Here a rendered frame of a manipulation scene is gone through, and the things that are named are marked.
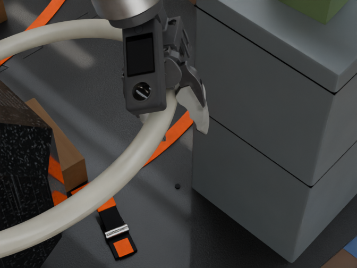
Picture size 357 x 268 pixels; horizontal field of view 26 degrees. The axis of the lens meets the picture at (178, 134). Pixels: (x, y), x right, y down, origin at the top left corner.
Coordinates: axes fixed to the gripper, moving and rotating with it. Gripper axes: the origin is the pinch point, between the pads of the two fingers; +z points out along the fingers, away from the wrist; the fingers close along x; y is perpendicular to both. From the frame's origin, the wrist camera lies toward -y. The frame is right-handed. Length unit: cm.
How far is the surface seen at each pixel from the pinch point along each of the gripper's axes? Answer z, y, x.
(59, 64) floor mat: 71, 135, 86
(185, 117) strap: 89, 116, 43
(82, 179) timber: 83, 87, 72
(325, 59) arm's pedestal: 33, 56, -14
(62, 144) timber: 71, 91, 74
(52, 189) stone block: 49, 47, 55
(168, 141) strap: 90, 106, 48
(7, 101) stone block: 28, 57, 60
